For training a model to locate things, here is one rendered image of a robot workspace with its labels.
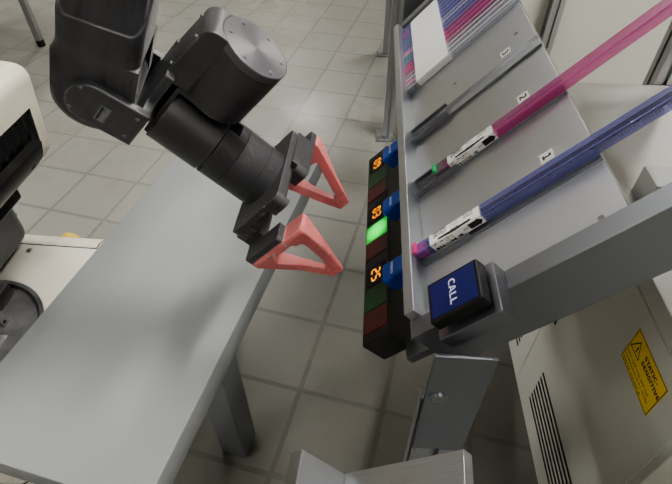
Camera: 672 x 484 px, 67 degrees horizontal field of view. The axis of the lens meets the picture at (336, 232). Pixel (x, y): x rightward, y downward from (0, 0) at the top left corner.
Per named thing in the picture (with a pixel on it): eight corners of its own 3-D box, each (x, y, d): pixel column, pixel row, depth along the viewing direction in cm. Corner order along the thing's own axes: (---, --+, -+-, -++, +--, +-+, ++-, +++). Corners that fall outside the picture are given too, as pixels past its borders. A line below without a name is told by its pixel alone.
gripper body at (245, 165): (308, 139, 49) (247, 90, 46) (294, 208, 42) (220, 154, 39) (267, 176, 53) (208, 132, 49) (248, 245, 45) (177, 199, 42)
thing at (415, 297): (452, 348, 50) (403, 315, 47) (418, 54, 97) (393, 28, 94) (462, 343, 49) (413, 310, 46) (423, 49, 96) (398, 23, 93)
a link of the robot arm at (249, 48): (90, 41, 42) (55, 106, 37) (155, -70, 35) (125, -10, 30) (214, 118, 48) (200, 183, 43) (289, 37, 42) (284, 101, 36)
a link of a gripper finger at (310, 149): (368, 175, 54) (302, 120, 50) (366, 220, 49) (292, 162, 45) (325, 208, 58) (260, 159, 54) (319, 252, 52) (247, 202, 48)
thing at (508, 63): (445, 332, 48) (423, 316, 46) (414, 40, 95) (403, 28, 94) (648, 232, 37) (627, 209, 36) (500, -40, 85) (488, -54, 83)
